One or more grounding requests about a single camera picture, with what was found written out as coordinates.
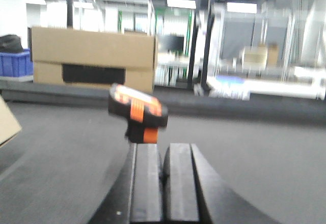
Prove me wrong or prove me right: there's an orange black barcode scanner gun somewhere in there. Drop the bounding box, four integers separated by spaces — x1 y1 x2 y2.
108 83 169 144

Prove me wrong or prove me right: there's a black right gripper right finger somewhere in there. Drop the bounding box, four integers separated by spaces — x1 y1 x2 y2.
164 143 277 223

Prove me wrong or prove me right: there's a large brown cardboard box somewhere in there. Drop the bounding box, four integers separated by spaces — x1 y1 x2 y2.
31 26 157 93

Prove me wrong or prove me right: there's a small brown cardboard package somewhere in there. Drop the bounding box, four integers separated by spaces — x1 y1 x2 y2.
0 97 22 147

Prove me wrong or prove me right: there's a blue plastic crate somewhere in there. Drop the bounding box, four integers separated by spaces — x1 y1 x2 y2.
1 49 33 77

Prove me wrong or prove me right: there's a black bag in crate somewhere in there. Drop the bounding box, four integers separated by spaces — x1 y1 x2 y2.
0 35 24 53

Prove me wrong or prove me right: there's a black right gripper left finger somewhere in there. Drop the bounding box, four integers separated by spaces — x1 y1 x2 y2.
88 143 163 223

